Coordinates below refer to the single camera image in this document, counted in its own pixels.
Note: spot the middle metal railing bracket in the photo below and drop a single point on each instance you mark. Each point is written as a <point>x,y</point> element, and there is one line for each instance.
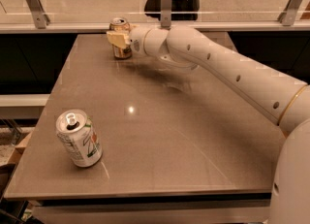
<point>165,18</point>

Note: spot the black office chair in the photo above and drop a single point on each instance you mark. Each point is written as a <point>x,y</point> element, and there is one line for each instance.
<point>181,9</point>

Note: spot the white green soda can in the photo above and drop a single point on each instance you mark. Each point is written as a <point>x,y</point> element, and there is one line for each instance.
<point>75,130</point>

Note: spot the orange brown soda can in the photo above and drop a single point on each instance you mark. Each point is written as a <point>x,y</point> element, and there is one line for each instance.
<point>120,24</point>

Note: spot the left metal railing bracket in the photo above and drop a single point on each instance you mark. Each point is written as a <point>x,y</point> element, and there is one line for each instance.
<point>39,15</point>

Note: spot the right metal railing bracket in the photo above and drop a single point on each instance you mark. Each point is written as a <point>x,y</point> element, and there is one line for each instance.
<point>288,15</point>

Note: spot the metal railing bracket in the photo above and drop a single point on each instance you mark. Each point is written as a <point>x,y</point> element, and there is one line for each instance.
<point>288,15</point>
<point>165,18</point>
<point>39,15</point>

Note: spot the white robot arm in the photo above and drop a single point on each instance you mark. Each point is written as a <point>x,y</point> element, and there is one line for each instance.
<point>284,100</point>

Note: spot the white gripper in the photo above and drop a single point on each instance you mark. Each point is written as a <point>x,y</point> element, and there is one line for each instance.
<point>137,41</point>

